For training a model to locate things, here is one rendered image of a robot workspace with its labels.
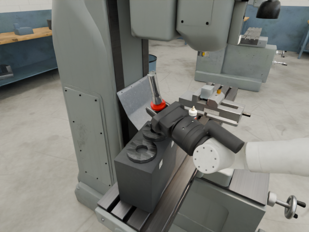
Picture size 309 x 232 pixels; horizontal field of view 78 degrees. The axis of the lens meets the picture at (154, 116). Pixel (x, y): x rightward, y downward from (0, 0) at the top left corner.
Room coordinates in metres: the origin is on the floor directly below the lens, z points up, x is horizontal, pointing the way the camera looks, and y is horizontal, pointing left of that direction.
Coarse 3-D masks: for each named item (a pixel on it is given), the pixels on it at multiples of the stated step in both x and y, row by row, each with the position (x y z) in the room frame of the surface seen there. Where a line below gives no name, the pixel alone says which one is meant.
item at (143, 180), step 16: (144, 128) 0.51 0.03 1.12; (128, 144) 0.45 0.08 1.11; (144, 144) 0.44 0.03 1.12; (160, 144) 0.45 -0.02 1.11; (176, 144) 0.52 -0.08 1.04; (128, 160) 0.38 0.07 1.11; (144, 160) 0.37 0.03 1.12; (160, 160) 0.39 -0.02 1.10; (128, 176) 0.37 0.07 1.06; (144, 176) 0.34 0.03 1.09; (160, 176) 0.39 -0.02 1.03; (128, 192) 0.37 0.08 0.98; (144, 192) 0.35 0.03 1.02; (160, 192) 0.40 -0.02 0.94; (144, 208) 0.35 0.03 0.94
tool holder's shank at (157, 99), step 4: (148, 72) 0.50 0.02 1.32; (152, 72) 0.49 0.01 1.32; (148, 76) 0.48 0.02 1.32; (152, 76) 0.48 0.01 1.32; (156, 76) 0.49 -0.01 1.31; (152, 80) 0.48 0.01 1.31; (156, 80) 0.49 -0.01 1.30; (152, 84) 0.49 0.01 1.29; (156, 84) 0.49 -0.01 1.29; (152, 88) 0.49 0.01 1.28; (156, 88) 0.49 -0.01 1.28; (152, 92) 0.49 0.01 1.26; (156, 92) 0.49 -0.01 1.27; (152, 96) 0.50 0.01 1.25; (156, 96) 0.50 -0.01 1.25; (160, 96) 0.51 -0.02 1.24; (152, 100) 0.51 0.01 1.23; (156, 100) 0.50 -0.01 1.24; (160, 100) 0.50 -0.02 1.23; (156, 104) 0.51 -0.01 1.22
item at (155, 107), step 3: (162, 99) 0.53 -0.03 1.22; (162, 102) 0.52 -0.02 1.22; (165, 102) 0.52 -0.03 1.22; (153, 105) 0.51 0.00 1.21; (156, 105) 0.51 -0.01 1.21; (159, 105) 0.51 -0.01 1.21; (162, 105) 0.51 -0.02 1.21; (165, 105) 0.51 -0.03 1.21; (153, 108) 0.50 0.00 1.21; (156, 108) 0.50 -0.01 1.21; (159, 108) 0.50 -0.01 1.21; (162, 108) 0.50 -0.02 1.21
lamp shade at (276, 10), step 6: (264, 0) 0.77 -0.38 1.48; (270, 0) 0.76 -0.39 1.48; (276, 0) 0.75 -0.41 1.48; (264, 6) 0.76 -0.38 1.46; (270, 6) 0.74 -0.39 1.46; (276, 6) 0.74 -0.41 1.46; (258, 12) 0.77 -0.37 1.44; (264, 12) 0.75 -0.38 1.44; (270, 12) 0.74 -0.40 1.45; (276, 12) 0.74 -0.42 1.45; (264, 18) 0.75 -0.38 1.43; (270, 18) 0.74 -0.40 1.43; (276, 18) 0.74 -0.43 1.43
